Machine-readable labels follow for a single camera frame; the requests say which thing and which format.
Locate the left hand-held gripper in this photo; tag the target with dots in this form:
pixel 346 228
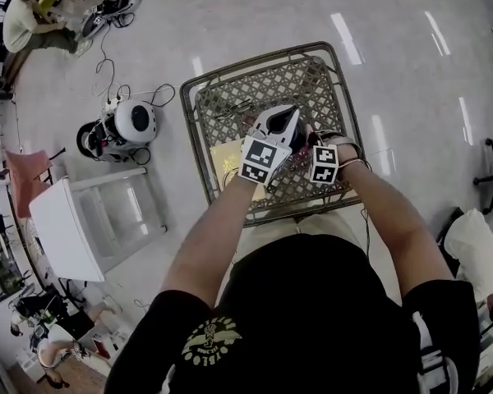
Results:
pixel 259 158

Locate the person's beige trousers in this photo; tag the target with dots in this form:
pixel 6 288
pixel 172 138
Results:
pixel 271 232

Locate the person's left forearm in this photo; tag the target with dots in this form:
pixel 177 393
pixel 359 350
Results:
pixel 205 240

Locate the person's black t-shirt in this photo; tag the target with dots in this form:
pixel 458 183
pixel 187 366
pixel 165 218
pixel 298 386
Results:
pixel 304 322

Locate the pink chair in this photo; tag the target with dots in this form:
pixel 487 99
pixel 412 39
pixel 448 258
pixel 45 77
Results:
pixel 24 179

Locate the black and white wheeled robot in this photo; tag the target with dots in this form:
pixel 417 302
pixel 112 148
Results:
pixel 111 10

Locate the white domed wheeled robot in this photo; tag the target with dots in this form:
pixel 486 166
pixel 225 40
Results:
pixel 133 119

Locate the person's right forearm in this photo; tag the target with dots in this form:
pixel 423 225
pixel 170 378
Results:
pixel 398 228

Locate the white table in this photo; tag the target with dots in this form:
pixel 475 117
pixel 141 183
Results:
pixel 61 228

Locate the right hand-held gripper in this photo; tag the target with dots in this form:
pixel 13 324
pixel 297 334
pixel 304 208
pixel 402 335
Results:
pixel 324 164

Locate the yellow board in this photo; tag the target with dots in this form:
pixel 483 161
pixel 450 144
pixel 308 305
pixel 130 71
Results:
pixel 224 158

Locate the white plastic bag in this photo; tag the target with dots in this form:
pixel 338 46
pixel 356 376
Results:
pixel 476 244

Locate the black eyeglasses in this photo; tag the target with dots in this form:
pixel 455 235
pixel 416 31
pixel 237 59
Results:
pixel 234 108

